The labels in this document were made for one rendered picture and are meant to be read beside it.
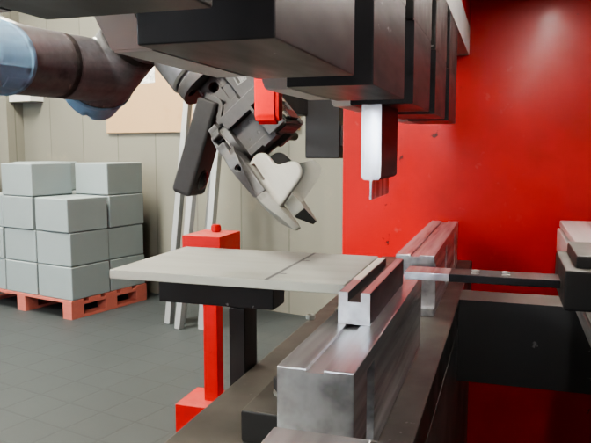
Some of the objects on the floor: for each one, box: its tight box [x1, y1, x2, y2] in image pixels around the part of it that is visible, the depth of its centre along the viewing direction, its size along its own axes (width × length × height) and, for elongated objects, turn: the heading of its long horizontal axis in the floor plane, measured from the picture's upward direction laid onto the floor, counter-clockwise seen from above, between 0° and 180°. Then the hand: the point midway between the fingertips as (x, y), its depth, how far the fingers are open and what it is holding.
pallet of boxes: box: [0, 161, 147, 320], centre depth 486 cm, size 104×70×103 cm
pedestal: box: [175, 224, 240, 432], centre depth 264 cm, size 20×25×83 cm
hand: (295, 221), depth 74 cm, fingers open, 5 cm apart
